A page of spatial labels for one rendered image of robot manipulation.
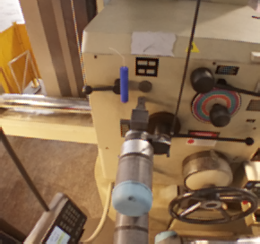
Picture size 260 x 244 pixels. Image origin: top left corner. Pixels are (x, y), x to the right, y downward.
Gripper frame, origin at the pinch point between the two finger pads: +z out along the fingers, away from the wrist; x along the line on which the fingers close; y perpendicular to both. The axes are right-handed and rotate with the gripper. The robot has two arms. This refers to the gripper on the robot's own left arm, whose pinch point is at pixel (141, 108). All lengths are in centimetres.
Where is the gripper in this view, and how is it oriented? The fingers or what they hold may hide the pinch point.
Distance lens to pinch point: 65.5
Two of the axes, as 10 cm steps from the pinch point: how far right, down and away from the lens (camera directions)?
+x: 0.0, 7.4, 6.8
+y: -9.9, -0.7, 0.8
